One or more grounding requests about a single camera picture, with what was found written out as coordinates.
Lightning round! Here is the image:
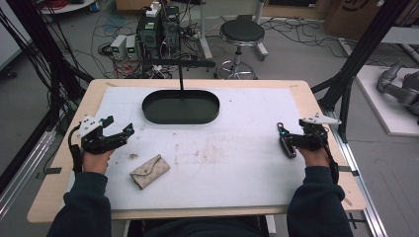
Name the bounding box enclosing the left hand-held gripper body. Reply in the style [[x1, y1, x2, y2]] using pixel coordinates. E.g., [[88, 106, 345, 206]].
[[76, 115, 128, 156]]

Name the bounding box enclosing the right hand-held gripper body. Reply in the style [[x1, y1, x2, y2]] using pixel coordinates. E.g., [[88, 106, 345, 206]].
[[286, 114, 342, 152]]

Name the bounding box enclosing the beige patterned wallet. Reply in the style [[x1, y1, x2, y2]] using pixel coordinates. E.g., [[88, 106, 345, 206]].
[[128, 153, 171, 191]]

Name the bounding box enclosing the black oval tray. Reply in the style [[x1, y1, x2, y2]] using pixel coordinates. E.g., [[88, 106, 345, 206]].
[[141, 89, 220, 125]]

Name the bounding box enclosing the person's right hand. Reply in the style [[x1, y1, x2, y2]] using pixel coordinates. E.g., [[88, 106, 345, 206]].
[[295, 146, 331, 169]]

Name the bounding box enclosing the person's left hand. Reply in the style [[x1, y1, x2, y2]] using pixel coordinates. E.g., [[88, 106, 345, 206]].
[[82, 148, 116, 176]]

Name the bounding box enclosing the grey power supply unit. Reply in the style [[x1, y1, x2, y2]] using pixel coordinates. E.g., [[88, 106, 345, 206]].
[[110, 34, 127, 61], [125, 35, 138, 61]]

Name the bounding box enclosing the white table mat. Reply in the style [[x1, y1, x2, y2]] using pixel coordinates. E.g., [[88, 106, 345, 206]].
[[67, 86, 314, 211]]

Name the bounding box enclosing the black hanger stand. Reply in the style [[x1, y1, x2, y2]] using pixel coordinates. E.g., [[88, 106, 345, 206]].
[[142, 19, 216, 100]]

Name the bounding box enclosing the white floor board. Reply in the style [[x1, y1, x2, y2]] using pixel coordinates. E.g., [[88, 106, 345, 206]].
[[355, 64, 419, 137]]

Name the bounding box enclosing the black round stool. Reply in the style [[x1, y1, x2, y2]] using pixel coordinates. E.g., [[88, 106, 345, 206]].
[[215, 19, 266, 81]]

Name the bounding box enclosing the black computer tower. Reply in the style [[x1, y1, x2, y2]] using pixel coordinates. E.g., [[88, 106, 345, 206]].
[[136, 15, 163, 59], [161, 5, 181, 53]]

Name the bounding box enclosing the person's dark lap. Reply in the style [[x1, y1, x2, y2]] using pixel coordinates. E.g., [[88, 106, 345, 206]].
[[127, 215, 269, 237]]

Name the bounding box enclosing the white power strip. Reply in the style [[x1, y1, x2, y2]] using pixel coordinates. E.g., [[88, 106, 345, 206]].
[[145, 1, 162, 19]]

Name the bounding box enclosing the cardboard box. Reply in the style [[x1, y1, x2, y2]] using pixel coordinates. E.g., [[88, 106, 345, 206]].
[[323, 0, 419, 41]]

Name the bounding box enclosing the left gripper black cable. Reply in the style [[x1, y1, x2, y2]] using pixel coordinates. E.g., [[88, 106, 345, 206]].
[[67, 123, 84, 175]]

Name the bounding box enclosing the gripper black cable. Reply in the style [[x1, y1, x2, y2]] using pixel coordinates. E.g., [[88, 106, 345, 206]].
[[315, 131, 340, 186], [67, 123, 84, 175]]

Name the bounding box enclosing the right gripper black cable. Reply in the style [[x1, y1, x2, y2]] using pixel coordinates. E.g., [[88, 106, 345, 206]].
[[315, 131, 340, 186]]

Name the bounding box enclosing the black metal frame post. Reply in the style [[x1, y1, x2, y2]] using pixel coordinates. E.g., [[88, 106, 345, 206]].
[[5, 0, 95, 136], [310, 0, 413, 143]]

